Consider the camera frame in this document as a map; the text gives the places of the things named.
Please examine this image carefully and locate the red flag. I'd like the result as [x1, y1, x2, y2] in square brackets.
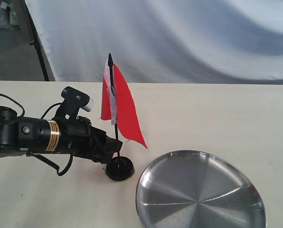
[101, 54, 147, 148]

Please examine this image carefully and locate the black cable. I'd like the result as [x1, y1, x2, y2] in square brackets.
[0, 92, 74, 177]

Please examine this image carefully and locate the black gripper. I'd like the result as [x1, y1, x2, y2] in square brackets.
[58, 116, 123, 165]

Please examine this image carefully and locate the round metal plate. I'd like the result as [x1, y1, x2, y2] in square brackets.
[135, 150, 267, 228]

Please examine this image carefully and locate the green white sack bag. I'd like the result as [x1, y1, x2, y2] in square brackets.
[4, 0, 20, 29]

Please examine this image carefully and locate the black backdrop stand pole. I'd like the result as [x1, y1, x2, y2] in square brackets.
[24, 2, 49, 82]

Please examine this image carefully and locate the black round flag base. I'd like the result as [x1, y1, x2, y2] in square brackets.
[106, 156, 135, 181]

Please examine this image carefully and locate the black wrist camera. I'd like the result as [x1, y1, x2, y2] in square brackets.
[54, 86, 94, 121]

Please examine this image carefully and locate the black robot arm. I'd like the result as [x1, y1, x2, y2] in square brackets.
[0, 104, 122, 176]

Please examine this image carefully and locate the white backdrop cloth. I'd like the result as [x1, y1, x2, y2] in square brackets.
[26, 0, 283, 85]

